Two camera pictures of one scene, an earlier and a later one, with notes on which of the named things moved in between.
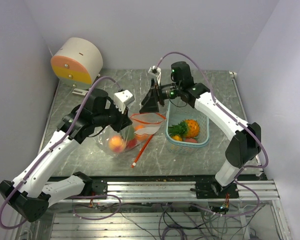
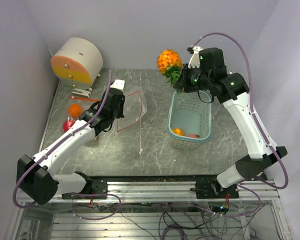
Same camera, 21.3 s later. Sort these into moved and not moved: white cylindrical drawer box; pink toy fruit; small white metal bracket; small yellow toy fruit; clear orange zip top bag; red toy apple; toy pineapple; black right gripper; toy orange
Moved: black right gripper; red toy apple; clear orange zip top bag; toy pineapple; pink toy fruit; small yellow toy fruit; toy orange
Not moved: white cylindrical drawer box; small white metal bracket
